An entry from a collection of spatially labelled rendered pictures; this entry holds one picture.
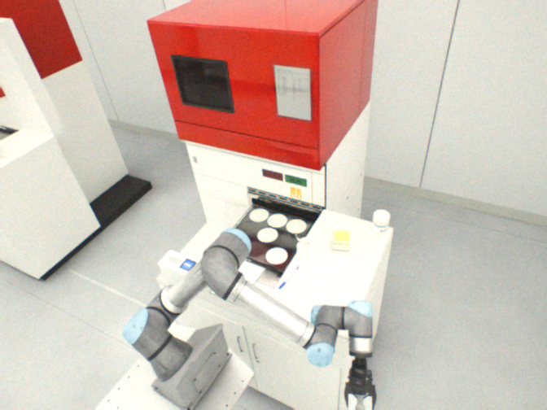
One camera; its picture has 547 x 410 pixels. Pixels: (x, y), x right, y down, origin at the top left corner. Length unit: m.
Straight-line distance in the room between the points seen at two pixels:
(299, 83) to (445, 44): 1.61
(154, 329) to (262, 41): 1.12
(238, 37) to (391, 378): 1.97
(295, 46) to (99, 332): 2.25
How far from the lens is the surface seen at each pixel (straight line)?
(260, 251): 1.84
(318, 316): 1.29
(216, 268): 1.16
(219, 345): 1.53
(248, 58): 1.65
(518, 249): 3.40
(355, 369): 1.28
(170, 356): 1.47
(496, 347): 2.79
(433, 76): 3.08
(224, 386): 1.59
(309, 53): 1.51
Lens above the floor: 2.24
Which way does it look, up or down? 40 degrees down
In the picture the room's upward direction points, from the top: 6 degrees counter-clockwise
